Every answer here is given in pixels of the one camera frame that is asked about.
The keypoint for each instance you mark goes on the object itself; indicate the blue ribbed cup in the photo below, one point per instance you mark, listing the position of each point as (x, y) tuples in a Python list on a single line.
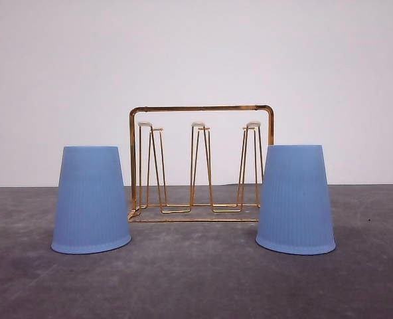
[(295, 214), (90, 214)]

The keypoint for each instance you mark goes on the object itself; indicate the gold wire cup rack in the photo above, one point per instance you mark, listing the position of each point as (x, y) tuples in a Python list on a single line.
[(152, 138)]

